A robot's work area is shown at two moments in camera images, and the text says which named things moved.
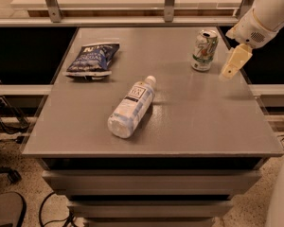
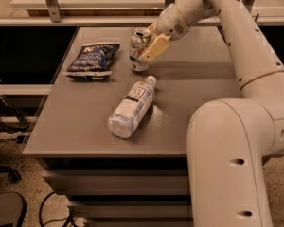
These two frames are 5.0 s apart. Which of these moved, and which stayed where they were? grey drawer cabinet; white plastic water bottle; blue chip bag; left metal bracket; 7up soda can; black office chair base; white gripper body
Moved: white gripper body; 7up soda can
Stayed: white plastic water bottle; left metal bracket; blue chip bag; black office chair base; grey drawer cabinet
